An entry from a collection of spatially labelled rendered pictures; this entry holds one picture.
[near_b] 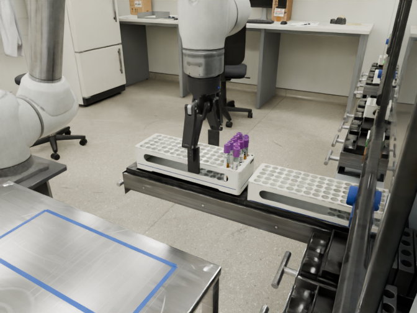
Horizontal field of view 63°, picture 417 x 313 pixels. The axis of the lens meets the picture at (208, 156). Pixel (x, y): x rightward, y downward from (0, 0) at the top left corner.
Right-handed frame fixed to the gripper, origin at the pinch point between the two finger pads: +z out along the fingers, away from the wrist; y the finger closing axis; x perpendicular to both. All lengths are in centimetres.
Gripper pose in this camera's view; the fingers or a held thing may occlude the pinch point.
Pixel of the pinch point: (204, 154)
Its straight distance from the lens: 84.5
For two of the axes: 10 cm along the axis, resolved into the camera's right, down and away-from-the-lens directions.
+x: 8.9, 2.0, -4.0
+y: -4.5, 4.0, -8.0
